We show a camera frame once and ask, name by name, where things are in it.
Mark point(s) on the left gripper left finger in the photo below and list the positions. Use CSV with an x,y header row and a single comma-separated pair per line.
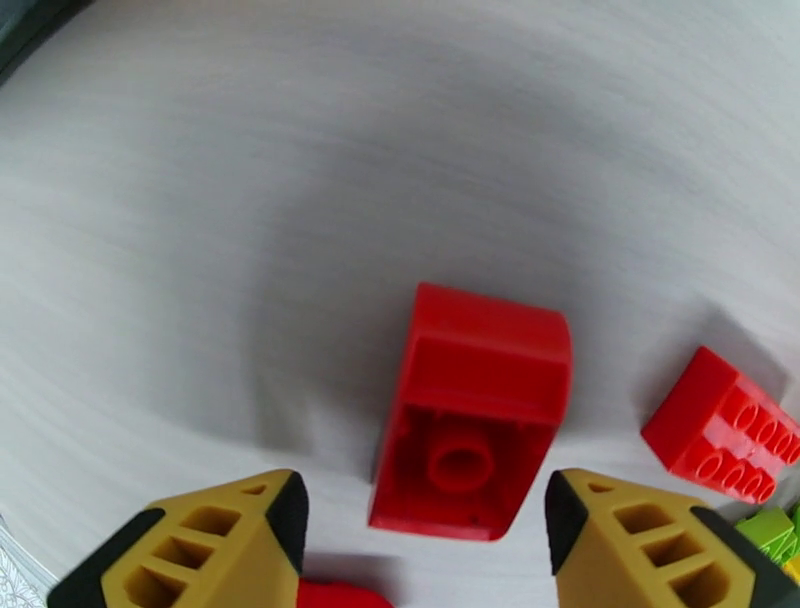
x,y
250,531

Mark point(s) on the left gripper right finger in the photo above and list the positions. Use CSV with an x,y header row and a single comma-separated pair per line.
x,y
600,531

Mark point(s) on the yellow square lego brick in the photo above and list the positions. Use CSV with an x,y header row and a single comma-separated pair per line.
x,y
794,569

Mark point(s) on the red curved lego brick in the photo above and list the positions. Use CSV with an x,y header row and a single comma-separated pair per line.
x,y
475,375

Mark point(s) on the red long lego brick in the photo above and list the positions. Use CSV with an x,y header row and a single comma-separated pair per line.
x,y
687,412

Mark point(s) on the green long lego brick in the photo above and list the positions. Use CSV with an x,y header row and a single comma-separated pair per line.
x,y
765,528

